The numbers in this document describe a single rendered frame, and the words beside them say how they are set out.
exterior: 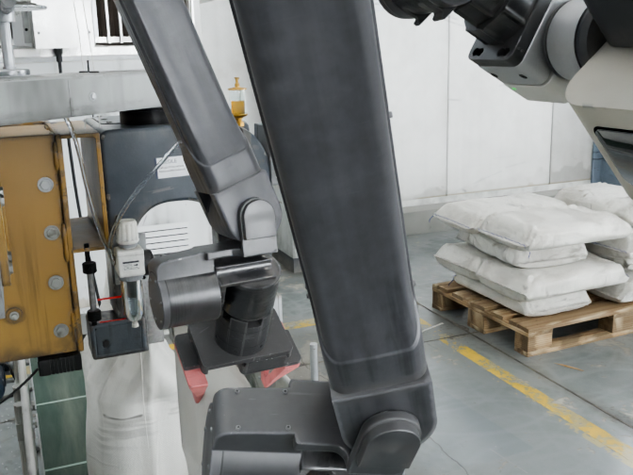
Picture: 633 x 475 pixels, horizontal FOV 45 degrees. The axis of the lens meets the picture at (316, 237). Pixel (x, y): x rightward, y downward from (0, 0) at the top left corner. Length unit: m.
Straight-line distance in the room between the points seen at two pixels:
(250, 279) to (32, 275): 0.45
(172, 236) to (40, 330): 2.87
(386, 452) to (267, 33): 0.26
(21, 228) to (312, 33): 0.85
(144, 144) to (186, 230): 2.90
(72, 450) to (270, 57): 2.04
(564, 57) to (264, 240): 0.39
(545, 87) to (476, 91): 5.26
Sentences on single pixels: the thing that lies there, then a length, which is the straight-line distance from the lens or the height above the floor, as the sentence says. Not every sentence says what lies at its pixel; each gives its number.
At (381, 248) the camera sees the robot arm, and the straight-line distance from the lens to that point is 0.37.
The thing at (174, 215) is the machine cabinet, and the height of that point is 0.62.
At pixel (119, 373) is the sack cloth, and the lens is 1.49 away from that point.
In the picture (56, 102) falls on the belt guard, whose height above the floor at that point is 1.39.
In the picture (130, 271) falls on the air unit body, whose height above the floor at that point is 1.15.
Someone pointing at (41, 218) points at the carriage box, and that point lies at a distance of 1.12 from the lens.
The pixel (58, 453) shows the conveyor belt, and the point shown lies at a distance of 2.29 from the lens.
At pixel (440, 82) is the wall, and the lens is 6.00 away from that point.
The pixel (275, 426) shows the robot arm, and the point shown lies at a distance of 0.49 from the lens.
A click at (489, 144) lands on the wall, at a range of 6.30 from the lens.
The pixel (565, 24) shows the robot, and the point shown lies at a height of 1.46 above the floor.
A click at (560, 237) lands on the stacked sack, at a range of 3.71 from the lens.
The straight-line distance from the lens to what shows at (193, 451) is 1.15.
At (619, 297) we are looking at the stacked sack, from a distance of 4.12.
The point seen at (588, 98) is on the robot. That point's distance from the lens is 0.81.
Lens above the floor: 1.44
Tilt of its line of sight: 14 degrees down
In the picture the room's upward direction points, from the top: 2 degrees counter-clockwise
